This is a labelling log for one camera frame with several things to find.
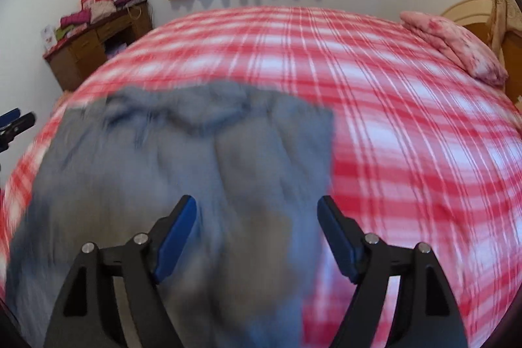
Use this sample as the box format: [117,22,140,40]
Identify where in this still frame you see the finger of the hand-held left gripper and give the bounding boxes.
[0,112,37,141]
[0,108,21,129]

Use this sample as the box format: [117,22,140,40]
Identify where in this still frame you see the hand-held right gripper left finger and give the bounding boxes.
[43,195,198,348]

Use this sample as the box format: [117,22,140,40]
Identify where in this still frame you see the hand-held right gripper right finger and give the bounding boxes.
[317,195,469,348]

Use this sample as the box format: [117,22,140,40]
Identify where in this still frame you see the grey puffer jacket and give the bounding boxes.
[4,81,336,348]

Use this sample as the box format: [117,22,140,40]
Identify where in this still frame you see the magenta folded clothes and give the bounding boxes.
[60,12,91,29]

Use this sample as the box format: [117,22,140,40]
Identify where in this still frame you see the pale pink folded clothes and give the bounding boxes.
[90,1,118,22]

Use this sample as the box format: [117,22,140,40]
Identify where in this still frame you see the white printed card box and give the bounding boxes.
[41,24,58,52]

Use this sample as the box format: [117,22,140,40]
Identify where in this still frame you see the brown wooden desk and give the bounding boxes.
[43,1,154,93]

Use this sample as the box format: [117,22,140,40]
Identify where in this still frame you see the bed with red plaid sheet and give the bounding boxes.
[0,6,522,348]

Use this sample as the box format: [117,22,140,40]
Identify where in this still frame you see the pink floral pillow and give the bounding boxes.
[400,10,509,88]

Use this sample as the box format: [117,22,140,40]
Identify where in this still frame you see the wooden bed headboard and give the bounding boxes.
[441,0,522,108]

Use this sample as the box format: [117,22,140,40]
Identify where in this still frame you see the beige floral side curtain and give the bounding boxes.
[490,0,522,57]

